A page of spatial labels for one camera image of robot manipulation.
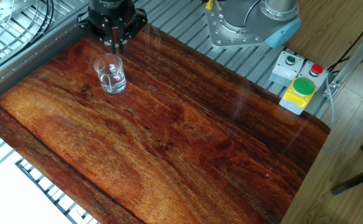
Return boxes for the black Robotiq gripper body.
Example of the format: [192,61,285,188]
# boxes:
[88,0,137,29]

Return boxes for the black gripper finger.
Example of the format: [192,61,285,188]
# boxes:
[77,11,118,55]
[117,8,148,55]

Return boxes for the clear glass stirring rod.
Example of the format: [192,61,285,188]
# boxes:
[111,52,123,85]

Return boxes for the small glass beaker with water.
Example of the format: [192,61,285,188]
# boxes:
[93,53,127,95]

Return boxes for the grey aluminium table beam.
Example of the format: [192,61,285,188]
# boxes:
[0,12,90,110]

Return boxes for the aluminium plate with holes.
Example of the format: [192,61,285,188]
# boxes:
[0,0,35,24]

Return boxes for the glossy wood-grain table mat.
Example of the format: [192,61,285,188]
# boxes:
[0,7,331,224]

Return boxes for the grey box small green button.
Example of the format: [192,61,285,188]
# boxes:
[268,50,306,88]

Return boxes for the yellow box green mushroom button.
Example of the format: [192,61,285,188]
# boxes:
[278,77,318,116]

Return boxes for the white paper stack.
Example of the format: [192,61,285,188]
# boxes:
[0,152,73,224]

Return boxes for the grey box red button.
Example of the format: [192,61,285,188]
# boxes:
[296,60,329,94]

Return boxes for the office chair base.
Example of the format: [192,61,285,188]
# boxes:
[330,99,363,196]

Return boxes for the black cable bundle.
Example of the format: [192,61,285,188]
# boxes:
[28,0,56,43]

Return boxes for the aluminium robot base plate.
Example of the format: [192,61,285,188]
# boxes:
[204,2,271,50]

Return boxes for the black floor cables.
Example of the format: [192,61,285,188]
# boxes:
[327,11,363,74]

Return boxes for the grey floor cable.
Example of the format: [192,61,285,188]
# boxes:
[323,77,363,153]

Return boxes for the aluminium frame rail by buttons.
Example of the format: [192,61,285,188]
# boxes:
[323,18,363,99]

